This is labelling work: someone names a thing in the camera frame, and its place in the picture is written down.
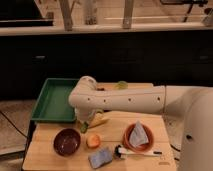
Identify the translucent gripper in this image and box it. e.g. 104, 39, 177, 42
75, 108, 96, 124

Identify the green pepper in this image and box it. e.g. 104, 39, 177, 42
80, 122, 89, 134

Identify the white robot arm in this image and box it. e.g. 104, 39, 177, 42
68, 76, 213, 171

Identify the dark purple bowl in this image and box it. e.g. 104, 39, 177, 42
53, 128, 81, 156

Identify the orange round fruit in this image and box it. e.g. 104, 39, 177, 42
86, 134, 101, 148

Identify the green plastic tray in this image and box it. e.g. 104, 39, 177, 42
31, 78, 78, 123

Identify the blue grey sponge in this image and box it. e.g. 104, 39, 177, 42
88, 147, 113, 169

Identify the yellow green cup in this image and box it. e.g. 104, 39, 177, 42
116, 81, 128, 90

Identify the black white dish brush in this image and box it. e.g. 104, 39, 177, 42
114, 145, 162, 158

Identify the grey folded cloth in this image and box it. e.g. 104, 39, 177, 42
129, 122, 149, 147

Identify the wooden table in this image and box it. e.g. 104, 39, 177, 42
21, 82, 177, 171

